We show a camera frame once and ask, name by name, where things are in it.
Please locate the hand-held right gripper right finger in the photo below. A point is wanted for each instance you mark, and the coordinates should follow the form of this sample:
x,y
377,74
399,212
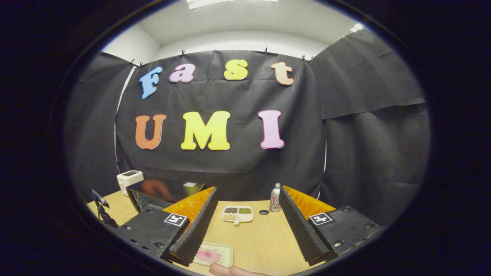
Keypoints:
x,y
299,228

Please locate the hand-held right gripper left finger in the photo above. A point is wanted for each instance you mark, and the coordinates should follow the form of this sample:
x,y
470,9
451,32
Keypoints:
x,y
197,228

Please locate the pink meat slice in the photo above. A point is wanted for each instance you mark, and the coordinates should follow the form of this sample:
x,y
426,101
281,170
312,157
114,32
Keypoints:
x,y
208,255

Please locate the cream food tray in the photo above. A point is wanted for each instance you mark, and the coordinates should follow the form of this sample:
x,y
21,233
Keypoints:
x,y
224,249

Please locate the black electric oven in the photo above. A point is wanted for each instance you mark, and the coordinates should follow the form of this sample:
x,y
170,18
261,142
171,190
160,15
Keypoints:
x,y
161,189

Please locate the white toaster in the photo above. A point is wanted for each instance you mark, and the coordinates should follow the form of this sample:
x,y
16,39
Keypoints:
x,y
128,180

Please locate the white and red bottle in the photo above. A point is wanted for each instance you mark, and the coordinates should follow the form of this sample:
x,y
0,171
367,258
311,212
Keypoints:
x,y
275,199

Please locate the white divided dish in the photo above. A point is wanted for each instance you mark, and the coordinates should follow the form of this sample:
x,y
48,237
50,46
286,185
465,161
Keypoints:
x,y
238,216

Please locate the black backdrop cloth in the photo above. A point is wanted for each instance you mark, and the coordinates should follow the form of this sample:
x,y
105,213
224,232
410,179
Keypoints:
x,y
364,153

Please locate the small ceiling light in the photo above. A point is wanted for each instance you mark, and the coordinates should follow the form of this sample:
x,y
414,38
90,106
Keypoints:
x,y
356,27

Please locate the large ceiling light panel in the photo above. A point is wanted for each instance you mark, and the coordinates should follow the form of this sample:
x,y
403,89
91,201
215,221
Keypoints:
x,y
230,3

